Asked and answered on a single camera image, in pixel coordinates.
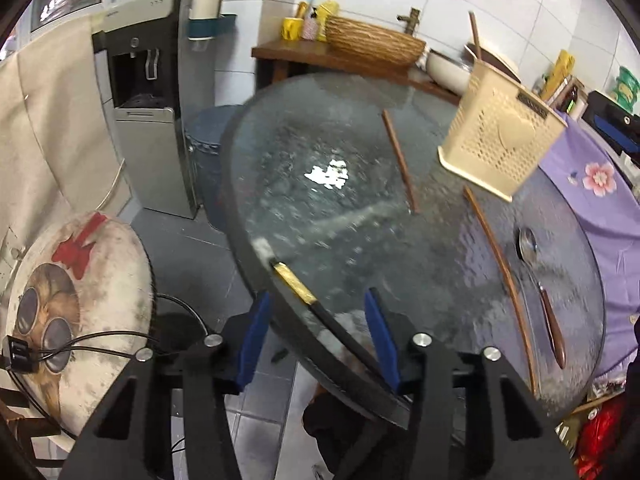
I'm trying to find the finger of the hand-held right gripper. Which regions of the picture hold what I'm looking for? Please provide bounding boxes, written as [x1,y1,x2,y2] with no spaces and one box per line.
[587,91,640,142]
[607,132,640,157]

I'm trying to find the brass faucet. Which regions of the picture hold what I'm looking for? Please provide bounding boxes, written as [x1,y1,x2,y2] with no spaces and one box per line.
[396,7,421,36]

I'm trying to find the wooden counter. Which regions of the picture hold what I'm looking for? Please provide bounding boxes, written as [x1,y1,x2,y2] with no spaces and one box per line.
[251,40,461,106]

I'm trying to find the round glass table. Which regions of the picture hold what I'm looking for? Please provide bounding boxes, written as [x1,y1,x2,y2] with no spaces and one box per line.
[220,72,606,431]

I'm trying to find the person's leg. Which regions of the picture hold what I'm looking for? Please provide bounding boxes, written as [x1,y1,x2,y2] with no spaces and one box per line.
[301,385,396,480]

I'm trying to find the cream plastic utensil holder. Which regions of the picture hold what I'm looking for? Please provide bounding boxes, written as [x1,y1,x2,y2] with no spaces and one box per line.
[437,59,568,203]

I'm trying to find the white pot with handle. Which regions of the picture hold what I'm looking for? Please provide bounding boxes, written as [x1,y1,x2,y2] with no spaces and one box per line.
[425,49,476,96]

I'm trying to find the round cat print stool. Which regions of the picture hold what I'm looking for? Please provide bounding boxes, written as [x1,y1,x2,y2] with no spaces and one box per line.
[0,210,156,441]

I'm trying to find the dotted white cup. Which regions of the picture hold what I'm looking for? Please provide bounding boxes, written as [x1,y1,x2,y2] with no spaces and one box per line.
[302,7,321,41]

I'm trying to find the grey blue bin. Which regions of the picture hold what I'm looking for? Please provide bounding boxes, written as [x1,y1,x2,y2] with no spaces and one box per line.
[185,105,251,231]

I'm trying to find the yellow soap bottle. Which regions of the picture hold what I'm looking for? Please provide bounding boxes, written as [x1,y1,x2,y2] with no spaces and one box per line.
[316,0,341,43]

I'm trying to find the purple floral cloth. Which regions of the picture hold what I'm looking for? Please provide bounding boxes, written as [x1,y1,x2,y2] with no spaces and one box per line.
[537,110,640,386]

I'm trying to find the grey water dispenser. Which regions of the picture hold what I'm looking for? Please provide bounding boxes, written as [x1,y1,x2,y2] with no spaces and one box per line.
[91,0,201,221]

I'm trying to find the brown wooden chopstick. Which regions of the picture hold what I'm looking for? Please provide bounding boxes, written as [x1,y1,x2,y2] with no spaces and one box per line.
[381,109,418,214]
[467,10,483,61]
[462,186,538,396]

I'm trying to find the black usb hub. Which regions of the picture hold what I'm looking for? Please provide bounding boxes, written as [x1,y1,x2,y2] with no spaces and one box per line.
[2,337,38,373]

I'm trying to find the wooden handle metal spoon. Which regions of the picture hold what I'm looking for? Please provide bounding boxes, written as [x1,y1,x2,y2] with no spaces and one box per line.
[517,227,567,370]

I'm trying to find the wicker wash basin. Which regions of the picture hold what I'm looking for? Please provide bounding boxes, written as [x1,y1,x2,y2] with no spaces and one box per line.
[324,15,427,67]

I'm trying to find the black chopstick gold band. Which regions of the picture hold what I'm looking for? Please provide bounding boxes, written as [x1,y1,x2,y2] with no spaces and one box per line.
[252,240,401,381]

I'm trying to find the black cables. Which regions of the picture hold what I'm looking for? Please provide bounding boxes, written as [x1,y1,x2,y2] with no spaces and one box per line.
[0,292,216,421]

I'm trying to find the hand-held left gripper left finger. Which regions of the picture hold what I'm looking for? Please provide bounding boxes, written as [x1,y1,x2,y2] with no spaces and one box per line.
[57,292,273,480]

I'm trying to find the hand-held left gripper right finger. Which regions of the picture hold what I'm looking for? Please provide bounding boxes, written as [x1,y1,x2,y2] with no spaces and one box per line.
[335,287,576,480]

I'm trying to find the beige cloth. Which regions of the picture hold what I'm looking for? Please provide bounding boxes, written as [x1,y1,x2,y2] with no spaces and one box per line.
[0,17,133,281]

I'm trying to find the red plastic bag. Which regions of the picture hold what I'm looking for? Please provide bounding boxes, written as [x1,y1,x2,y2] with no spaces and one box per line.
[575,395,631,480]

